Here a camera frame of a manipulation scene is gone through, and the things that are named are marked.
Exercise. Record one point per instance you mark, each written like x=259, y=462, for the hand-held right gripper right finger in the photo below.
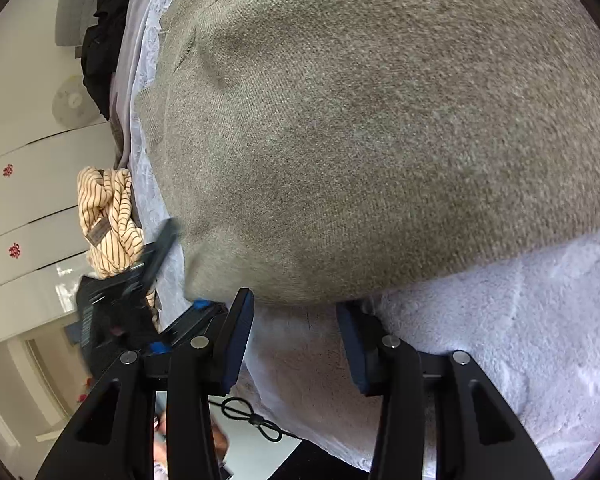
x=355, y=355

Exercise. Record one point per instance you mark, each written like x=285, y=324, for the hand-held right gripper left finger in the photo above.
x=237, y=350

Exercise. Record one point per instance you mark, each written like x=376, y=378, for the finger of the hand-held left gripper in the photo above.
x=162, y=250
x=195, y=320

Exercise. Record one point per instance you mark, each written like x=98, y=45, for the white round fan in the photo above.
x=72, y=100

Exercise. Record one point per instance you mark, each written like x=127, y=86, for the grey knit sweater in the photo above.
x=380, y=135

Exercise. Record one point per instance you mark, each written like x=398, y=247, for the yellow striped cloth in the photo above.
x=110, y=220

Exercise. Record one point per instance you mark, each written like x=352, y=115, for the black clothing pile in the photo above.
x=105, y=45

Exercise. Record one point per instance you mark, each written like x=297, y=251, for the white wardrobe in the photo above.
x=30, y=220

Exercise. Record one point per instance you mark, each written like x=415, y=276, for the red door decoration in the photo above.
x=7, y=170
x=14, y=249

